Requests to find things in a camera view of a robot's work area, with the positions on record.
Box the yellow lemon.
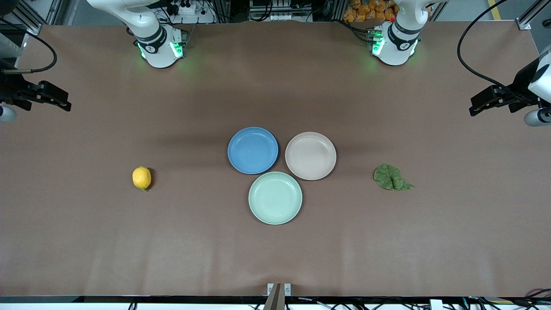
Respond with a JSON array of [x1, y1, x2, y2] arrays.
[[132, 166, 152, 191]]

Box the green lettuce leaf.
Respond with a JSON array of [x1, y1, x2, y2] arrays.
[[373, 163, 415, 191]]

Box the light green round plate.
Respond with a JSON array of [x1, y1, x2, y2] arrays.
[[248, 171, 303, 225]]

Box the aluminium frame profile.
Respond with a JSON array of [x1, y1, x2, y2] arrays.
[[0, 0, 43, 36], [517, 0, 551, 31]]

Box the brown table cover mat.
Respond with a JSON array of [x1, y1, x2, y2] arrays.
[[0, 22, 551, 298]]

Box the blue round plate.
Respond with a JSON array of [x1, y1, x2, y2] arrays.
[[227, 127, 279, 175]]

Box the metal table edge bracket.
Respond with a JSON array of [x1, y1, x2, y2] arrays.
[[267, 283, 292, 310]]

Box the beige round plate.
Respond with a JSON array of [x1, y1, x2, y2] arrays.
[[285, 132, 337, 181]]

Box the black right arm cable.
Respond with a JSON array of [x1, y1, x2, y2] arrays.
[[0, 19, 58, 74]]

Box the bag of orange items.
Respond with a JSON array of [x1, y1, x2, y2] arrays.
[[343, 0, 396, 23]]

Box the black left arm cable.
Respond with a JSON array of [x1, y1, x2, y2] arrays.
[[457, 0, 536, 104]]

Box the white power strip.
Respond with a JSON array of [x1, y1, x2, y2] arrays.
[[166, 0, 216, 24]]

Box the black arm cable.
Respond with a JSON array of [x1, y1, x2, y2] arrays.
[[0, 19, 58, 74], [457, 0, 536, 104]]

